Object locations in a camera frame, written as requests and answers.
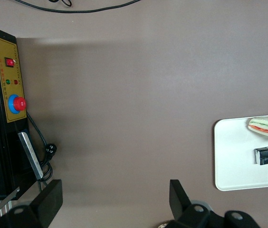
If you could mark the green indicator light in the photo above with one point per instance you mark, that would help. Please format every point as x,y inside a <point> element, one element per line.
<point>7,82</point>

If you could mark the red emergency stop button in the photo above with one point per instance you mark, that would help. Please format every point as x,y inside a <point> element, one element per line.
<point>18,104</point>

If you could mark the red indicator light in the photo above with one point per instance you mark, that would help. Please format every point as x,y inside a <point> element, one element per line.
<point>16,82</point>

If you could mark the black machine with yellow panel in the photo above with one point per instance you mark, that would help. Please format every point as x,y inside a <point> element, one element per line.
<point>3,154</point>

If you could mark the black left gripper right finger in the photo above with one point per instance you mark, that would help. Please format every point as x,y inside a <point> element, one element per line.
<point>186,213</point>

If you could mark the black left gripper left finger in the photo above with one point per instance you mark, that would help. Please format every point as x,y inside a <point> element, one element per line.
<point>46,202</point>

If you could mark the white plastic tray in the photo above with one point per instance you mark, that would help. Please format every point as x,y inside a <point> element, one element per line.
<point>233,166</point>

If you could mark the red rocker switch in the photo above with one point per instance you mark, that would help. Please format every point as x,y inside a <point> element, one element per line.
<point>10,62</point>

